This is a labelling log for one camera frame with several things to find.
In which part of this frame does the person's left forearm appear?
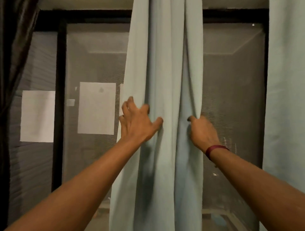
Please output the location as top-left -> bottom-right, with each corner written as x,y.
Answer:
4,139 -> 143,231

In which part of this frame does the person's right hand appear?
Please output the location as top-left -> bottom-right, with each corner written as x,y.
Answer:
187,115 -> 222,154

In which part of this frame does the person's left hand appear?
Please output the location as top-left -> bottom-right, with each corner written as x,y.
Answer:
119,96 -> 164,144

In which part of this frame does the brown satin curtain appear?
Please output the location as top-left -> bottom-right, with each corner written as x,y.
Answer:
0,0 -> 40,231

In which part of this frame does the red thread bracelet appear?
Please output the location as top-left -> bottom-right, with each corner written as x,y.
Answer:
205,145 -> 230,162

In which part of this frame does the pale green curtain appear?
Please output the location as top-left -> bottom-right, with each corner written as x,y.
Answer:
259,0 -> 305,231
109,0 -> 204,231

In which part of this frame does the person's right forearm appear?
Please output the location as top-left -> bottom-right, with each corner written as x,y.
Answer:
211,148 -> 305,231

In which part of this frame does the black window frame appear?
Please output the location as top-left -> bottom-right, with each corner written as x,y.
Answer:
36,9 -> 270,191

